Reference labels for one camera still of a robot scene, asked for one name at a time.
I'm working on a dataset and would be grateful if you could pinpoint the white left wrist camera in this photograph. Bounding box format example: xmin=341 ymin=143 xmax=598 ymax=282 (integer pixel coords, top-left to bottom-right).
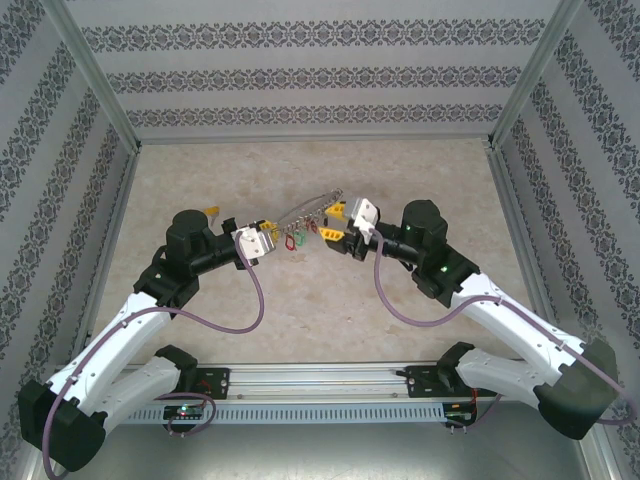
xmin=234 ymin=224 xmax=279 ymax=261

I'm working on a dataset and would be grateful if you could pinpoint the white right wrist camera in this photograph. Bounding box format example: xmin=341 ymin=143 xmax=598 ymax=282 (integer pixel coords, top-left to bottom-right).
xmin=342 ymin=197 xmax=381 ymax=236

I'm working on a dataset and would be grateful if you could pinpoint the black mount plate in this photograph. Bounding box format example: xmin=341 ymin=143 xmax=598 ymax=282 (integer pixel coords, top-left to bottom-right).
xmin=404 ymin=364 xmax=496 ymax=399
xmin=192 ymin=367 xmax=231 ymax=401

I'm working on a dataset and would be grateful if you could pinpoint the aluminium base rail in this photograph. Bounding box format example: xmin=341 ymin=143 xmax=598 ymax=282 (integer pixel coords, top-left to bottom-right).
xmin=119 ymin=363 xmax=501 ymax=402

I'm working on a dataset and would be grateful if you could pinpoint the grey metal sheet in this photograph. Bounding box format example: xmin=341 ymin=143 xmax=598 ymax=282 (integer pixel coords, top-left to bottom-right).
xmin=29 ymin=422 xmax=616 ymax=480

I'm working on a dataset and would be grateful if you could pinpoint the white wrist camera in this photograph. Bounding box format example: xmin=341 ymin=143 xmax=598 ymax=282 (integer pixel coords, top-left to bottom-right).
xmin=342 ymin=197 xmax=381 ymax=236
xmin=234 ymin=224 xmax=279 ymax=261

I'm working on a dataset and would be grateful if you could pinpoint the purple cable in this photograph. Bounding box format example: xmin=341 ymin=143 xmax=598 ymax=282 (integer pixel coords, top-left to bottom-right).
xmin=42 ymin=239 xmax=266 ymax=479
xmin=372 ymin=232 xmax=639 ymax=436

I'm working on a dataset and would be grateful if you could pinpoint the aluminium frame post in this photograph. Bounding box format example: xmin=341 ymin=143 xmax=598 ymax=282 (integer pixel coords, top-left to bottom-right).
xmin=38 ymin=0 xmax=144 ymax=151
xmin=487 ymin=0 xmax=585 ymax=149

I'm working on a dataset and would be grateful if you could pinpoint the grey slotted cable duct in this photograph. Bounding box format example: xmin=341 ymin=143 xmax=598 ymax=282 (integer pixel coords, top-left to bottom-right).
xmin=119 ymin=403 xmax=446 ymax=425

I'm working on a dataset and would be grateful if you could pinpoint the metal key plate with rings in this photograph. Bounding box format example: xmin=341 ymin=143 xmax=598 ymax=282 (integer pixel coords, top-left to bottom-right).
xmin=273 ymin=186 xmax=347 ymax=241

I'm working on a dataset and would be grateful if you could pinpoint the aluminium rear frame rail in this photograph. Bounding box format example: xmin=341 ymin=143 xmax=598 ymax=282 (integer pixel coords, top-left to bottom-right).
xmin=139 ymin=133 xmax=494 ymax=146

